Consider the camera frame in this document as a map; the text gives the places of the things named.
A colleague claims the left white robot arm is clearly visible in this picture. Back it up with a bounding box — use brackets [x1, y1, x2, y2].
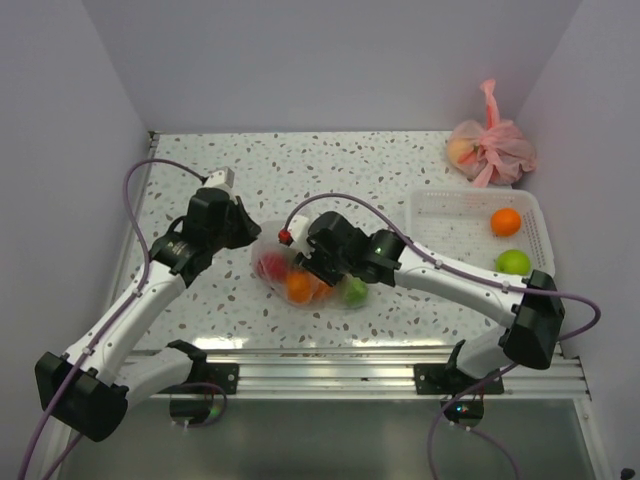
[35, 185, 261, 442]

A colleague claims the black base bracket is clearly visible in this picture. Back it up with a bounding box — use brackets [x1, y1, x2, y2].
[413, 363, 505, 396]
[166, 363, 240, 395]

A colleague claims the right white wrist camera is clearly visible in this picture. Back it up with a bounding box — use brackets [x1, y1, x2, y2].
[277, 214, 311, 249]

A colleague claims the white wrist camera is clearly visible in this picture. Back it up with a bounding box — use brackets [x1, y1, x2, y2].
[277, 214, 311, 249]
[203, 167, 235, 190]

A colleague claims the left black base bracket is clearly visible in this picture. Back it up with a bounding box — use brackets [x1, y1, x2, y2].
[166, 363, 240, 395]

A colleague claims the aluminium mounting rail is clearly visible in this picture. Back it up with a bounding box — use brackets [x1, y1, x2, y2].
[207, 347, 590, 400]

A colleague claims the orange in basket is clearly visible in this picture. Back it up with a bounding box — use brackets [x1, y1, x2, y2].
[490, 208, 522, 237]

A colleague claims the right black base bracket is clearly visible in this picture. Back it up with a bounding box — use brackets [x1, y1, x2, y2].
[413, 363, 505, 396]

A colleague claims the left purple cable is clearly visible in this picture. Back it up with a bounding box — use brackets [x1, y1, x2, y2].
[17, 158, 211, 480]

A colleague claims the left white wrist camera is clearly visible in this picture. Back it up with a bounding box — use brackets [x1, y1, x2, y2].
[203, 167, 235, 190]

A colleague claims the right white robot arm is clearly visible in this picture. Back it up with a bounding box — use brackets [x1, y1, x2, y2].
[284, 212, 565, 393]

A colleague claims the peach in pink bag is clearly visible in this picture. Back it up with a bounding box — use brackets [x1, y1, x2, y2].
[446, 138, 476, 166]

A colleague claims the white plastic basket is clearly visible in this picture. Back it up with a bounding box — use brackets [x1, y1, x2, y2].
[406, 188, 555, 276]

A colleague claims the green apple in clear bag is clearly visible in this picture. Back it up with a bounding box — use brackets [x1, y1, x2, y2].
[341, 277, 369, 308]

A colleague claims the pink plastic bag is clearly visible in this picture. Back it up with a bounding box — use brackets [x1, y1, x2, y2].
[446, 79, 538, 188]

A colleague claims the clear printed plastic bag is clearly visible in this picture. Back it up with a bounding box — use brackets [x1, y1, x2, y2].
[251, 220, 370, 310]

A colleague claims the red fruit in clear bag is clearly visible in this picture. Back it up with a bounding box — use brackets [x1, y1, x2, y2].
[255, 252, 289, 283]

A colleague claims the green apple in basket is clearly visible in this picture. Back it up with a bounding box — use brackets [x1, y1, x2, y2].
[494, 249, 531, 276]

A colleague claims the orange in clear bag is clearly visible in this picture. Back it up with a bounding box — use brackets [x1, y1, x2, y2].
[286, 271, 313, 304]
[312, 281, 333, 302]

